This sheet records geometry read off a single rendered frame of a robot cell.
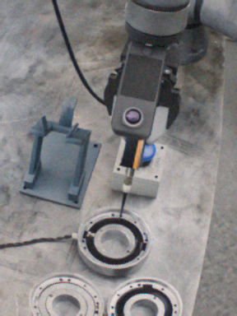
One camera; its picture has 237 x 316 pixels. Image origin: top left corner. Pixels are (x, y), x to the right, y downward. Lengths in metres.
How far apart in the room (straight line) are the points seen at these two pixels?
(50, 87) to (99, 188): 0.23
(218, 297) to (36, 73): 0.97
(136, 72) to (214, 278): 1.17
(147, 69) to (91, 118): 0.34
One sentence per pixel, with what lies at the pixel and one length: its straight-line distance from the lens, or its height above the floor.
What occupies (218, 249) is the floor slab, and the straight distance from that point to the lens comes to 1.80.
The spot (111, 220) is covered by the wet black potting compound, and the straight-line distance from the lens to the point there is 0.83.
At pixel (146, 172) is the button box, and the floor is 0.84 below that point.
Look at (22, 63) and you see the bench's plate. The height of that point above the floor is 0.80.
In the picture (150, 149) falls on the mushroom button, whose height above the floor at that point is 0.87.
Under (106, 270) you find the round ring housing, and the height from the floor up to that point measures 0.83.
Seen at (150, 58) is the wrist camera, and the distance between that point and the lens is 0.66.
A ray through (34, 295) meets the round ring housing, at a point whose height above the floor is 0.83.
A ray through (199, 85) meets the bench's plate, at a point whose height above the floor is 0.80.
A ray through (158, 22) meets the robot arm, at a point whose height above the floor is 1.16.
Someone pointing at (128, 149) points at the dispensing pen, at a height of 0.94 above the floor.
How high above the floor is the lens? 1.53
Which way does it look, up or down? 52 degrees down
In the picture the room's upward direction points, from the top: 7 degrees clockwise
